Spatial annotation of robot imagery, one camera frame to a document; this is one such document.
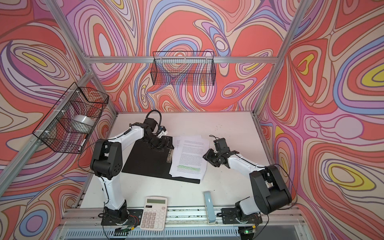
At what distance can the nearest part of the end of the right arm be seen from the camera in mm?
666

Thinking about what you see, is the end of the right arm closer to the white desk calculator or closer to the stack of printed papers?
the stack of printed papers

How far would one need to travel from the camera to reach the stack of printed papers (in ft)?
2.95

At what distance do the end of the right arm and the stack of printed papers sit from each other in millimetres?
31

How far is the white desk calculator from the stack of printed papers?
0.16 m

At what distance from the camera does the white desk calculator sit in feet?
2.35

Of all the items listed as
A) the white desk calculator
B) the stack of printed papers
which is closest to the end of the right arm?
the stack of printed papers

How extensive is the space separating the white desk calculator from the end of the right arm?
12.9 inches
